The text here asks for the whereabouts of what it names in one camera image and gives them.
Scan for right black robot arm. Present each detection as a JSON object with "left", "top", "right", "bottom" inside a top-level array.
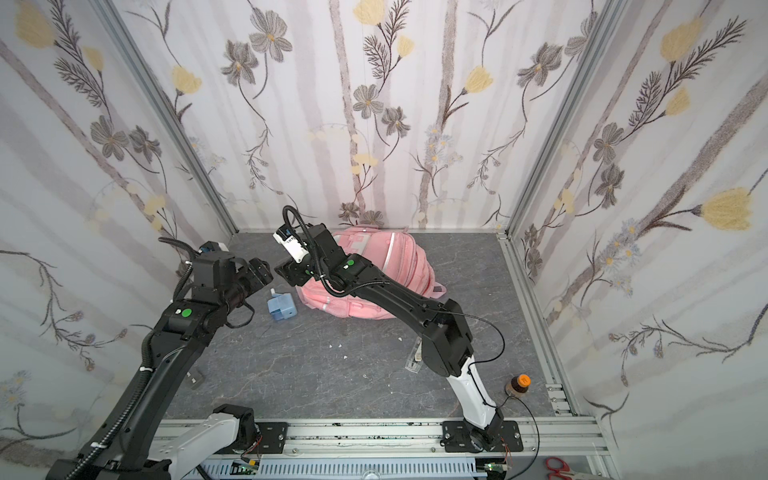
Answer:
[{"left": 274, "top": 205, "right": 512, "bottom": 458}]

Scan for clear plastic case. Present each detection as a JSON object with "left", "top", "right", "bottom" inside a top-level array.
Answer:
[{"left": 405, "top": 338, "right": 423, "bottom": 373}]

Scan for brown bottle orange cap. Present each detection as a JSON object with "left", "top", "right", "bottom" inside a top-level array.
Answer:
[{"left": 505, "top": 374, "right": 532, "bottom": 398}]

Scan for pink backpack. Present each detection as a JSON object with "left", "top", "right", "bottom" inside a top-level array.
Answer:
[{"left": 296, "top": 224, "right": 448, "bottom": 322}]

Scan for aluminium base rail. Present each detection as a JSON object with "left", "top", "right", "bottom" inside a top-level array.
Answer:
[{"left": 151, "top": 417, "right": 621, "bottom": 479}]

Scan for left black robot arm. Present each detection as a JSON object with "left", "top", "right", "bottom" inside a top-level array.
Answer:
[{"left": 47, "top": 239, "right": 273, "bottom": 479}]

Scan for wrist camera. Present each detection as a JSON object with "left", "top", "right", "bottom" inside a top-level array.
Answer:
[
  {"left": 273, "top": 225, "right": 309, "bottom": 264},
  {"left": 198, "top": 241, "right": 229, "bottom": 254}
]

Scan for light blue pencil sharpener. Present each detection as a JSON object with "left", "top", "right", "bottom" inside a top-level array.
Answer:
[{"left": 267, "top": 289, "right": 298, "bottom": 322}]

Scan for red scissors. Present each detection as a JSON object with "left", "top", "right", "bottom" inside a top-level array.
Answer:
[{"left": 545, "top": 457, "right": 571, "bottom": 480}]

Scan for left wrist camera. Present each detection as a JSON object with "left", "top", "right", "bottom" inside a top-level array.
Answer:
[{"left": 198, "top": 241, "right": 229, "bottom": 254}]

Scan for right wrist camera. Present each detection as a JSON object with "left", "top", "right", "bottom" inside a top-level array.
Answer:
[{"left": 273, "top": 225, "right": 309, "bottom": 264}]

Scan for white cable duct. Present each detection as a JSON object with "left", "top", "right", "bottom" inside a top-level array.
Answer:
[{"left": 202, "top": 458, "right": 487, "bottom": 479}]

